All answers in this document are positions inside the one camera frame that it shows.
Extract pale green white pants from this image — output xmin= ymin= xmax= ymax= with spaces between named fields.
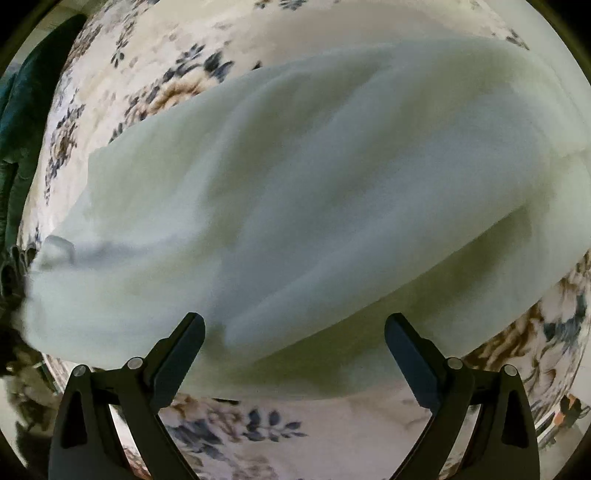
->
xmin=22 ymin=38 xmax=590 ymax=399

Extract dark teal velvet cushion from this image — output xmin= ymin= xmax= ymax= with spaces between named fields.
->
xmin=1 ymin=14 xmax=86 ymax=285

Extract floral patterned bed sheet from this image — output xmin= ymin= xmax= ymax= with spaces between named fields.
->
xmin=20 ymin=1 xmax=590 ymax=479

